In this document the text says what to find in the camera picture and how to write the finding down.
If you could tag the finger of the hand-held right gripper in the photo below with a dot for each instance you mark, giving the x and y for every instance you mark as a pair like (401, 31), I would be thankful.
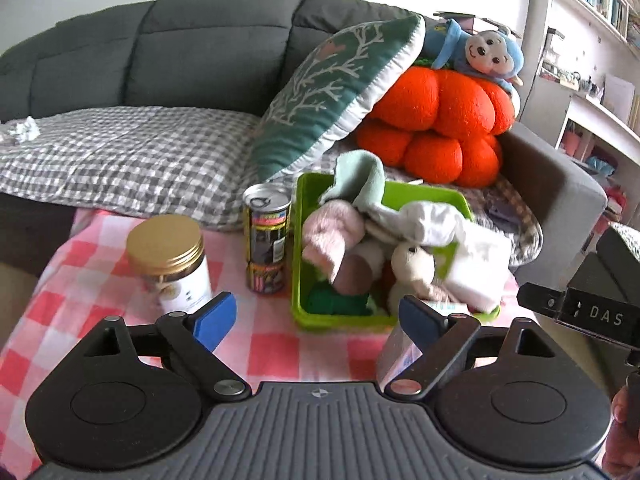
(542, 300)

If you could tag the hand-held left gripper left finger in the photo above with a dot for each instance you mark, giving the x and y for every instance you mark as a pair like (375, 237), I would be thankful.
(212, 320)

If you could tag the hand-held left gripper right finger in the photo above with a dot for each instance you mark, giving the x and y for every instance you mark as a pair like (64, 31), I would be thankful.
(420, 322)

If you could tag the red white Christmas plush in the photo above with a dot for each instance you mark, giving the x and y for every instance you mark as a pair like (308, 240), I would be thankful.
(385, 285)

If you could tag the rag doll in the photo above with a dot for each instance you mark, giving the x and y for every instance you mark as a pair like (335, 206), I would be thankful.
(412, 265)

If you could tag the white sponge block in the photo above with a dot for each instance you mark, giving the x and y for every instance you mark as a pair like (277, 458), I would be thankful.
(480, 270)

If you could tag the green knit cloth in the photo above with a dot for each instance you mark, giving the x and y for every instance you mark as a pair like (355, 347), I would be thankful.
(335, 302)

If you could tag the white cloth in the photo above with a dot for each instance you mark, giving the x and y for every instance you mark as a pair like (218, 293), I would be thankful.
(430, 225)

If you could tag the green plastic bin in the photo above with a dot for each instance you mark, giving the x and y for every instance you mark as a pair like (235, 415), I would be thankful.
(305, 260)

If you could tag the pink plush toy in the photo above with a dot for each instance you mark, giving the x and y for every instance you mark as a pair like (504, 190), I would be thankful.
(330, 235)

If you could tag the light green towel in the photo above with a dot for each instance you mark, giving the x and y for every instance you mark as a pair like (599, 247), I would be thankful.
(360, 175)

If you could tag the person's right hand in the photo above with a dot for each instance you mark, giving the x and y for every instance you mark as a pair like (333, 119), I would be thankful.
(620, 450)

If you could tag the glass jar with gold lid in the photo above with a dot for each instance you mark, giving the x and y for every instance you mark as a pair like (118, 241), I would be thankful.
(170, 265)

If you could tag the black drink can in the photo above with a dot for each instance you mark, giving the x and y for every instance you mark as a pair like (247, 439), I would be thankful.
(267, 240)

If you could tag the dark flat pouch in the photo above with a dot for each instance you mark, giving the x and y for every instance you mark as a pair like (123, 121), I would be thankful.
(501, 210)

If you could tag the red checked tablecloth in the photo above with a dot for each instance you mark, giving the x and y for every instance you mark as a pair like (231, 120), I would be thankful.
(75, 270)

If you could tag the orange pumpkin cushion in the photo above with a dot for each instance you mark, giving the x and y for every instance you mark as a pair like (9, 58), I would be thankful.
(450, 105)
(435, 160)

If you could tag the grey checked blanket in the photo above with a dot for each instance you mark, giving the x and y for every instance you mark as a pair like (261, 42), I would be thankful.
(125, 160)

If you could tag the white bookshelf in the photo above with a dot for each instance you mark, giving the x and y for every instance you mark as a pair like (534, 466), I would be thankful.
(590, 110)

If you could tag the green branch-print pillow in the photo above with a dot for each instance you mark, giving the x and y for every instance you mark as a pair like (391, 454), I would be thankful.
(340, 90)

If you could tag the blue monkey plush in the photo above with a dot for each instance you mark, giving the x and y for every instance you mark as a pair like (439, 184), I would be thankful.
(480, 50)

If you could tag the crumpled white tissue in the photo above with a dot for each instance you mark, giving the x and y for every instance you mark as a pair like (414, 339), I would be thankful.
(22, 130)

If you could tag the dark grey sofa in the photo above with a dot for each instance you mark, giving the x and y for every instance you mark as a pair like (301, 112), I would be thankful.
(175, 50)

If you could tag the stack of books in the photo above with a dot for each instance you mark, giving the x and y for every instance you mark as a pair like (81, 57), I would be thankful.
(475, 20)

